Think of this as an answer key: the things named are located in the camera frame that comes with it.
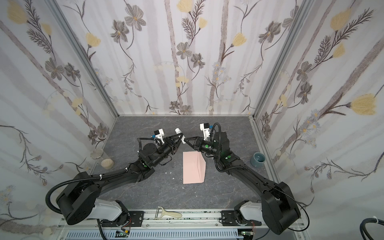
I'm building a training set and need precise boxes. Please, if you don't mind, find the pink paper envelope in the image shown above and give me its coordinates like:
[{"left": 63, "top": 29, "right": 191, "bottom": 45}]
[{"left": 183, "top": 152, "right": 206, "bottom": 184}]

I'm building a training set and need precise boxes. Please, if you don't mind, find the cream vegetable peeler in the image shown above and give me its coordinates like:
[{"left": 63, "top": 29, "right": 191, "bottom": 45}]
[{"left": 155, "top": 206, "right": 183, "bottom": 219}]

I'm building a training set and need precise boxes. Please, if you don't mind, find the aluminium mounting rail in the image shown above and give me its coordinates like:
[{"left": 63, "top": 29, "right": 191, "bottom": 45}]
[{"left": 56, "top": 207, "right": 310, "bottom": 240}]

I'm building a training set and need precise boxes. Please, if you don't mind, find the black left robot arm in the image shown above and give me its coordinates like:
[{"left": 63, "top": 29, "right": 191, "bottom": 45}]
[{"left": 45, "top": 133, "right": 184, "bottom": 227}]

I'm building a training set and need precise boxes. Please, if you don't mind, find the black corrugated cable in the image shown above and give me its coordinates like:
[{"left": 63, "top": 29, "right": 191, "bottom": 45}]
[{"left": 359, "top": 217, "right": 384, "bottom": 240}]

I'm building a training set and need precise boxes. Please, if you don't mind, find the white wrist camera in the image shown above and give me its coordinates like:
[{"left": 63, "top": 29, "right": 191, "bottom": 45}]
[
  {"left": 153, "top": 129, "right": 165, "bottom": 146},
  {"left": 200, "top": 123, "right": 212, "bottom": 141}
]

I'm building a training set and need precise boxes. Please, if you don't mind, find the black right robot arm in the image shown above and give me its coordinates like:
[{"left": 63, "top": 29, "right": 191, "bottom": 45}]
[{"left": 185, "top": 132, "right": 301, "bottom": 235}]

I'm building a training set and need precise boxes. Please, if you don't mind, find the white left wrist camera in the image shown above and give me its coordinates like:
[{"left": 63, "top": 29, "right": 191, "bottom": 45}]
[{"left": 153, "top": 129, "right": 165, "bottom": 146}]

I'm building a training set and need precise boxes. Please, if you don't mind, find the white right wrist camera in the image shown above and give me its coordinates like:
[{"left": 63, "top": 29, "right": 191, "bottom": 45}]
[{"left": 200, "top": 123, "right": 212, "bottom": 141}]

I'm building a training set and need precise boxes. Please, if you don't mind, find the teal ceramic cup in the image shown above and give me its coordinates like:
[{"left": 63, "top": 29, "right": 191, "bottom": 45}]
[{"left": 250, "top": 152, "right": 266, "bottom": 168}]

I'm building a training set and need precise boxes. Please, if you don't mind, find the white glue stick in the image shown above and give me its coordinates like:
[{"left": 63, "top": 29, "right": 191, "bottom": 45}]
[{"left": 175, "top": 128, "right": 185, "bottom": 144}]

